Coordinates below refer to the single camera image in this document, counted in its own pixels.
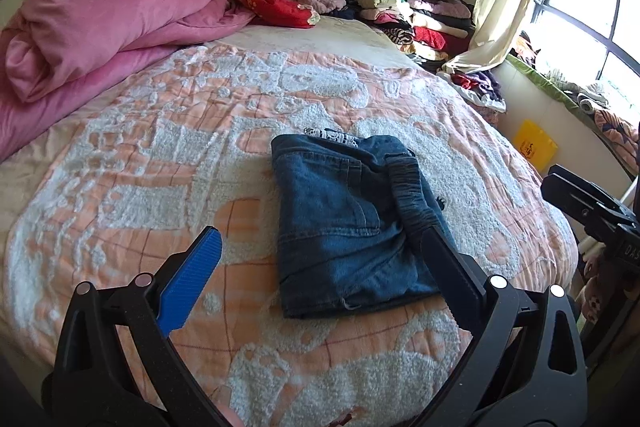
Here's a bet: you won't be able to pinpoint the stack of folded clothes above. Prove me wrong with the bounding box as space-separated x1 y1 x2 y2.
345 0 476 62

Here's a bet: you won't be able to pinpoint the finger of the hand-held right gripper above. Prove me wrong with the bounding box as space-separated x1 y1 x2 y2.
547 164 608 200
540 175 633 230

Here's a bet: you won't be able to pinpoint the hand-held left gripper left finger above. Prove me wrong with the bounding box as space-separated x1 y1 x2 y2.
42 226 223 427

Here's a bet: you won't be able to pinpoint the pink patterned cloth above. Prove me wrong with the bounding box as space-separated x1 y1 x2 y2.
575 257 611 323

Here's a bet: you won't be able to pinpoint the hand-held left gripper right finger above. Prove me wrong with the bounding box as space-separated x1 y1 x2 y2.
419 222 588 427

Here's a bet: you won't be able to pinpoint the pink duvet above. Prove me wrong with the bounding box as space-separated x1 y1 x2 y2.
0 0 266 162

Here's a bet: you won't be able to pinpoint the pile of loose clothes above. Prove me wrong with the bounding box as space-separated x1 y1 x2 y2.
450 69 508 108

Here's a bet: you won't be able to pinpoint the blue denim pants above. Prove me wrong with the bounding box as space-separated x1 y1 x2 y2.
271 127 453 320

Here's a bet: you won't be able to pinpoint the yellow bag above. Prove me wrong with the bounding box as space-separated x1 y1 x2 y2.
515 120 557 168

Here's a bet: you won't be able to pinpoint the green windowsill cushion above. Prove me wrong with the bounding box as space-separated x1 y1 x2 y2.
505 54 640 168

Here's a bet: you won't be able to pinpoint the peach and white printed bedspread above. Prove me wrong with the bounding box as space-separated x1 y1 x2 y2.
0 14 576 427

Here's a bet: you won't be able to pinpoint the clothes on windowsill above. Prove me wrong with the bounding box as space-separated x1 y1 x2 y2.
515 32 640 158

